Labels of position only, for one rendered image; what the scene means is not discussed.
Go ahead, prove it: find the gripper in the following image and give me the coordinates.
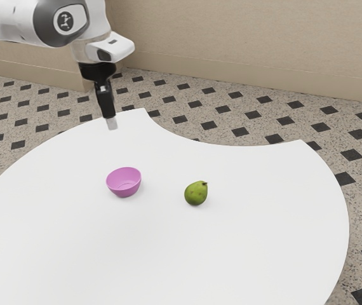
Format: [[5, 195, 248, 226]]
[[78, 62, 119, 131]]

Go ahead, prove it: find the pink plastic bowl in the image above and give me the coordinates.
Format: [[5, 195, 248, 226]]
[[105, 166, 142, 199]]

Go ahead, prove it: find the green pear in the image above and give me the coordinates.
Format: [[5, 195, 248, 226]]
[[184, 180, 209, 207]]

